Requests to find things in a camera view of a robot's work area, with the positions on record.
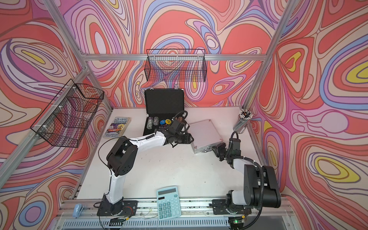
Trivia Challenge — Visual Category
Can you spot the black poker set case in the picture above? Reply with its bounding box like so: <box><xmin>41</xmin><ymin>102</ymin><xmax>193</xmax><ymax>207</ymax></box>
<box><xmin>143</xmin><ymin>89</ymin><xmax>184</xmax><ymax>136</ymax></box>

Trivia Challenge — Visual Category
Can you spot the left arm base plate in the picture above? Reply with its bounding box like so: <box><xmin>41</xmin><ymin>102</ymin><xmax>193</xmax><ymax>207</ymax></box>
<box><xmin>97</xmin><ymin>200</ymin><xmax>138</xmax><ymax>217</ymax></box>

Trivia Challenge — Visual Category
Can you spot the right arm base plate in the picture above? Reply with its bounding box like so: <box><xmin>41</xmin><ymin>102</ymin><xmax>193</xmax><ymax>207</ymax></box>
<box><xmin>209</xmin><ymin>199</ymin><xmax>252</xmax><ymax>216</ymax></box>

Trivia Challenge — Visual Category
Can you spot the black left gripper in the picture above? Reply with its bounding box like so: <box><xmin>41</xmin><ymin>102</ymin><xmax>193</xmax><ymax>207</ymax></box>
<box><xmin>174</xmin><ymin>133</ymin><xmax>196</xmax><ymax>144</ymax></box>

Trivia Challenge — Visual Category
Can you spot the treehouse paperback book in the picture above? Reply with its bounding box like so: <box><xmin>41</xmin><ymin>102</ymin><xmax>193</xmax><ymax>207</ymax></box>
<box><xmin>103</xmin><ymin>117</ymin><xmax>131</xmax><ymax>139</ymax></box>

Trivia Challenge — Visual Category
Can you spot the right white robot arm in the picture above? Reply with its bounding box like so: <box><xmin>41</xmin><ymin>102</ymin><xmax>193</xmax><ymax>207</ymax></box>
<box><xmin>212</xmin><ymin>139</ymin><xmax>282</xmax><ymax>213</ymax></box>

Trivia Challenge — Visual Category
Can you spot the small blue stapler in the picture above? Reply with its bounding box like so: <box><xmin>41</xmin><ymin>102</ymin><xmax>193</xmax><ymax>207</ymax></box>
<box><xmin>72</xmin><ymin>204</ymin><xmax>84</xmax><ymax>219</ymax></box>

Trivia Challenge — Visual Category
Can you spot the silver poker set case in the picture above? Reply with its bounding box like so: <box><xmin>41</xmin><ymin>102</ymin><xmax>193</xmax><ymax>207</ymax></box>
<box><xmin>189</xmin><ymin>119</ymin><xmax>223</xmax><ymax>154</ymax></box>

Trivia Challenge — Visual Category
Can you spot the silver pencil cup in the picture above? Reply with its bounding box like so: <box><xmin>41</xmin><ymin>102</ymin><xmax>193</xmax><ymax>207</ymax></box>
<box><xmin>233</xmin><ymin>108</ymin><xmax>253</xmax><ymax>134</ymax></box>

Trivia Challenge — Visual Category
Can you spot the back black wire basket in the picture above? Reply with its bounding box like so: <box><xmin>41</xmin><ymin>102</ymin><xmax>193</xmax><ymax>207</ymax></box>
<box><xmin>144</xmin><ymin>48</ymin><xmax>208</xmax><ymax>83</ymax></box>

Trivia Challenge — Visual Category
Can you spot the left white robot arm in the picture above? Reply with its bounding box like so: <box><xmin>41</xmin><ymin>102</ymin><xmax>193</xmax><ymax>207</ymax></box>
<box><xmin>97</xmin><ymin>118</ymin><xmax>194</xmax><ymax>217</ymax></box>

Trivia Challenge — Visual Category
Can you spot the black wire basket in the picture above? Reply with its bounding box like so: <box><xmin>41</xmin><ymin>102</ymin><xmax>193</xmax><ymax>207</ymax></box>
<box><xmin>30</xmin><ymin>79</ymin><xmax>104</xmax><ymax>148</ymax></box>
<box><xmin>144</xmin><ymin>48</ymin><xmax>208</xmax><ymax>83</ymax></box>

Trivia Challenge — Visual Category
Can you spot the left black wire basket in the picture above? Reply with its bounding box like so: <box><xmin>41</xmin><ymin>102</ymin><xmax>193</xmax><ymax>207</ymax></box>
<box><xmin>30</xmin><ymin>79</ymin><xmax>104</xmax><ymax>148</ymax></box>

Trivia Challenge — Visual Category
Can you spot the teal calculator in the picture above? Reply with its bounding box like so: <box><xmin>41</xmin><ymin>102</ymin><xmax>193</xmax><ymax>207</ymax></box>
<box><xmin>156</xmin><ymin>186</ymin><xmax>182</xmax><ymax>220</ymax></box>

